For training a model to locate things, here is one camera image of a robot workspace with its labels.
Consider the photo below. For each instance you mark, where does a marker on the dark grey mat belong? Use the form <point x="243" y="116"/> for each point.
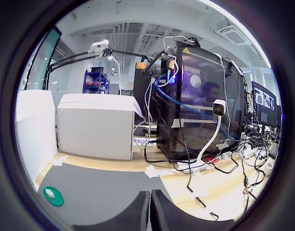
<point x="101" y="185"/>

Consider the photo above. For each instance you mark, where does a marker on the white tape roll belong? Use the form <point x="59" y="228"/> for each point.
<point x="269" y="168"/>

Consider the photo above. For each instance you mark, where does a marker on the black computer tower case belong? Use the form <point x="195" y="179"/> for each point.
<point x="197" y="115"/>

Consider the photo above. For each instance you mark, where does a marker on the black monitor back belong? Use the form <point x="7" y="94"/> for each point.
<point x="142" y="91"/>

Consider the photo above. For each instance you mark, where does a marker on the blue metal shelf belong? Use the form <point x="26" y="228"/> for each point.
<point x="95" y="81"/>

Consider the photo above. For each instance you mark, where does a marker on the white box partition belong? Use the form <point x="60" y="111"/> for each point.
<point x="94" y="130"/>

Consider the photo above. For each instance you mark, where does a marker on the white gooseneck camera stand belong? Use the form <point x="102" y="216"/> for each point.
<point x="218" y="108"/>

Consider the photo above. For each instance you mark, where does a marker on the white overhead camera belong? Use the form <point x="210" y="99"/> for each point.
<point x="99" y="47"/>

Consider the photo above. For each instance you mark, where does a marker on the white partition board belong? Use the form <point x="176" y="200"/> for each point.
<point x="35" y="134"/>

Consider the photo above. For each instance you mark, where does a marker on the small red device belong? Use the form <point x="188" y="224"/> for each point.
<point x="209" y="159"/>

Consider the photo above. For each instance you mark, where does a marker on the black computer monitors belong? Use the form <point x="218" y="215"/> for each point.
<point x="265" y="101"/>

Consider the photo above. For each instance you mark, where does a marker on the white tape piece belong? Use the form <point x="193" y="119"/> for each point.
<point x="154" y="171"/>
<point x="60" y="160"/>

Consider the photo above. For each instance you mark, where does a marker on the large dark wall screen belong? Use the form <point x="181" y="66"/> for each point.
<point x="45" y="55"/>

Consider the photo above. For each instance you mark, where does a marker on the round green lid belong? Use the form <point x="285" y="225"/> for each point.
<point x="58" y="201"/>

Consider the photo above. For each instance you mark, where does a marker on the small white plastic terminal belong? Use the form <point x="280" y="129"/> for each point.
<point x="50" y="193"/>

